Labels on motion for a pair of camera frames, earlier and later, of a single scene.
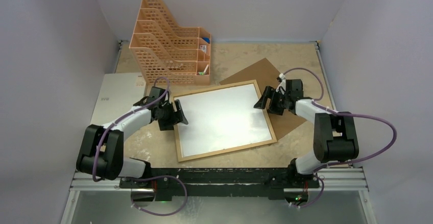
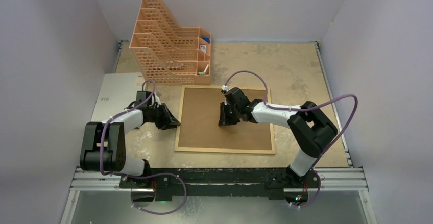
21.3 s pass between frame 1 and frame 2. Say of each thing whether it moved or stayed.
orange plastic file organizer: stayed
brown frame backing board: moved
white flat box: stayed
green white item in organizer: stayed
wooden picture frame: moved
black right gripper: moved
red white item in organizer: stayed
